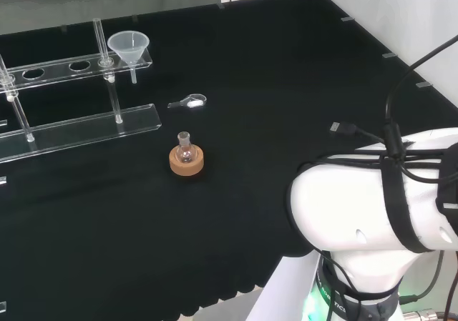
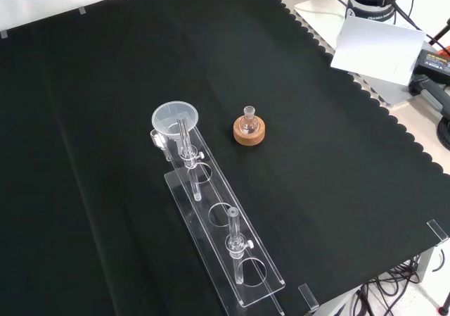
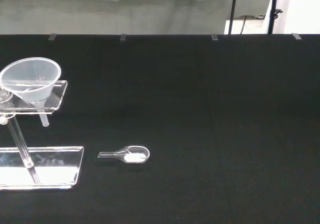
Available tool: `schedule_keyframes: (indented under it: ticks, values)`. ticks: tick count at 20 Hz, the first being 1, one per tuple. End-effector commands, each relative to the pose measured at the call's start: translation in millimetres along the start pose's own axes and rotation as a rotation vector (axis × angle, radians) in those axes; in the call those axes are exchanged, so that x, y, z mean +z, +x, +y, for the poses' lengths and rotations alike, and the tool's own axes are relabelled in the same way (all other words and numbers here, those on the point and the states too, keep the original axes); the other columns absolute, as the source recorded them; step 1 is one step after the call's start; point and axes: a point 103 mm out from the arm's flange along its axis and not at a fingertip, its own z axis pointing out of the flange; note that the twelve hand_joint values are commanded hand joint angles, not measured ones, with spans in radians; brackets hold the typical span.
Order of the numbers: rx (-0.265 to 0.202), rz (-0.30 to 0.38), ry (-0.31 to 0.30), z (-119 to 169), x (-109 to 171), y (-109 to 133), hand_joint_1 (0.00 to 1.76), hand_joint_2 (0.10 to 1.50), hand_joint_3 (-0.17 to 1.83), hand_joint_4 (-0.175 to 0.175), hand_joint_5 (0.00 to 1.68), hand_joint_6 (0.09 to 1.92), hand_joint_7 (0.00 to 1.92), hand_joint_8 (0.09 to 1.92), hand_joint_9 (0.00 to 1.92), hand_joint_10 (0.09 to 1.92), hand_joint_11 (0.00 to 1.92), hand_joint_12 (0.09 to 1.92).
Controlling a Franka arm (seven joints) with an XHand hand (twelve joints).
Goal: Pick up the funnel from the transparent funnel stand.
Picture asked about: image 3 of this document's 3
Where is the clear acrylic funnel stand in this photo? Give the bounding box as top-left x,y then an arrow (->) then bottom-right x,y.
0,80 -> 85,191

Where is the black bench cloth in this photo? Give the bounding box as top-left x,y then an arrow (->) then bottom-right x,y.
0,33 -> 320,224

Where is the thin black tripod pole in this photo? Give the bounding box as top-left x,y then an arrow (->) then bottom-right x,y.
229,0 -> 239,35

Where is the black tripod pole with knob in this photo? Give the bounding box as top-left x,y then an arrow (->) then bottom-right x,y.
268,0 -> 284,35

